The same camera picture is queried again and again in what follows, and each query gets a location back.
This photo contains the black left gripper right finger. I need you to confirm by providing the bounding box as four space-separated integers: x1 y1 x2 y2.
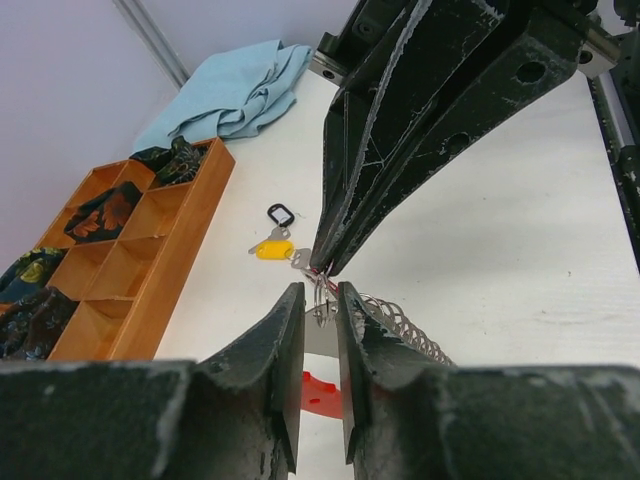
339 282 639 479

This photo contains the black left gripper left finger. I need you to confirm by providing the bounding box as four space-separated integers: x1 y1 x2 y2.
1 283 305 479

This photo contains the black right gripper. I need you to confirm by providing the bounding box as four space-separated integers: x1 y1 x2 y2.
309 0 640 275

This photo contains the metal key organizer red handle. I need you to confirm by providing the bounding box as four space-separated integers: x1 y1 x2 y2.
301 269 454 419

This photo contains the yellow tagged key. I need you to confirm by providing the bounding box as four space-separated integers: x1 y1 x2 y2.
248 226 295 260

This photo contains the wooden compartment tray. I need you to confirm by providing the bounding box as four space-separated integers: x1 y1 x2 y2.
34 139 235 361

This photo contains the black hook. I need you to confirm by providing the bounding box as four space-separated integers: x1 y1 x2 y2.
267 203 295 228

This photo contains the dark rolled cloth grey pattern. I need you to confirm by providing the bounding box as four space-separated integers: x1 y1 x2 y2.
1 287 79 361

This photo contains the dark rolled cloth orange pattern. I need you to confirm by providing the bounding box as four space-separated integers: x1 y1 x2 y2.
64 181 142 244

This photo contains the light blue cloth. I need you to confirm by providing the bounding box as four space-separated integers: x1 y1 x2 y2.
133 40 313 152

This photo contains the dark rolled cloth yellow pattern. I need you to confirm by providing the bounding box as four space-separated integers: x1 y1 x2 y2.
1 247 67 303

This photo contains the dark rolled cloth green pattern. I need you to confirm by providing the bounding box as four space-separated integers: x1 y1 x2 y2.
130 136 208 186

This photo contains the aluminium frame post right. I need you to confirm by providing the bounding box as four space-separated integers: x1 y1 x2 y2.
112 0 189 89

